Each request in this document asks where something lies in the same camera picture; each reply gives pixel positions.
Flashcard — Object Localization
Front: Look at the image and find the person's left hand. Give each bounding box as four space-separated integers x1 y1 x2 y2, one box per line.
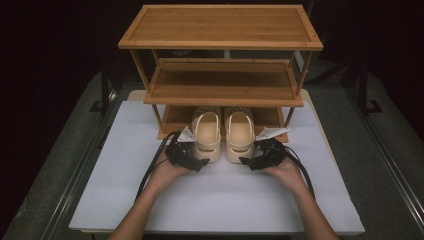
145 149 192 196

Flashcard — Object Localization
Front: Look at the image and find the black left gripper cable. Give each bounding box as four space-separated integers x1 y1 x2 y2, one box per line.
134 130 182 202

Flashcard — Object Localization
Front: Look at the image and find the beige clog shoe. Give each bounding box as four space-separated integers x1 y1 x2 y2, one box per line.
223 105 257 165
191 105 223 165

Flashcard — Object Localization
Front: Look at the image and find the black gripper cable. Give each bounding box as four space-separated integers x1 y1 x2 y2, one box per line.
282 145 316 200
134 130 182 202

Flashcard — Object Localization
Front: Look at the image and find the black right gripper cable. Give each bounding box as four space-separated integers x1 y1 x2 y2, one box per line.
282 145 316 200

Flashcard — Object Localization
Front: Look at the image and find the white table mat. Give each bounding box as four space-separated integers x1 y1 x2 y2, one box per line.
68 100 366 235

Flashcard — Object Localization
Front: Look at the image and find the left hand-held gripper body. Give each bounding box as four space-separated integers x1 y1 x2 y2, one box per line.
165 127 202 173

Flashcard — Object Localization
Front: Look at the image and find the wooden three-tier shoe rack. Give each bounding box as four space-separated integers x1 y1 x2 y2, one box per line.
117 3 324 144

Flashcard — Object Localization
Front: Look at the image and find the person's right hand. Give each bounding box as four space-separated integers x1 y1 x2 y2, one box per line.
260 155 310 197

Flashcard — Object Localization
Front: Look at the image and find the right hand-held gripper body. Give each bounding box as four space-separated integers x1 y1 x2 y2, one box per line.
250 126 291 170

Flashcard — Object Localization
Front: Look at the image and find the black metal stand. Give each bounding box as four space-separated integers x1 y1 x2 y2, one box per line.
89 59 116 116
356 63 384 116

